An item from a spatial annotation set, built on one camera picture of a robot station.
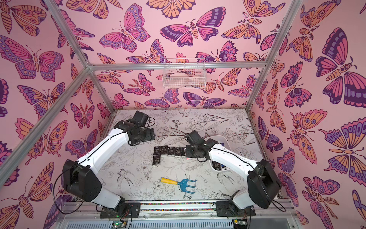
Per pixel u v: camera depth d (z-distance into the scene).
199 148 0.62
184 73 0.95
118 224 0.71
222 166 0.85
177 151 0.94
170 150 0.95
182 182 0.83
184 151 0.95
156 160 0.90
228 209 0.65
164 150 0.94
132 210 0.79
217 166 0.87
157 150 0.95
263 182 0.41
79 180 0.42
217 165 0.87
